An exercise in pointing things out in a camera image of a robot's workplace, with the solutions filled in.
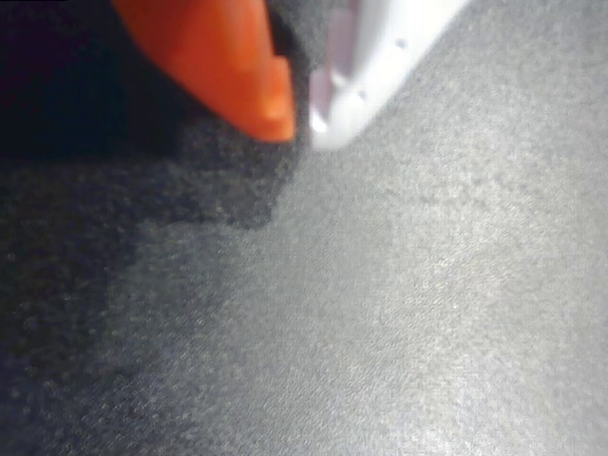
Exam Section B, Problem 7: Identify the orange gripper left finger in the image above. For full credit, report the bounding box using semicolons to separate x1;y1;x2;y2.
111;0;297;143

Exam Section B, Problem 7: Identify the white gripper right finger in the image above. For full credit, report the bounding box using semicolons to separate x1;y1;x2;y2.
308;0;471;153

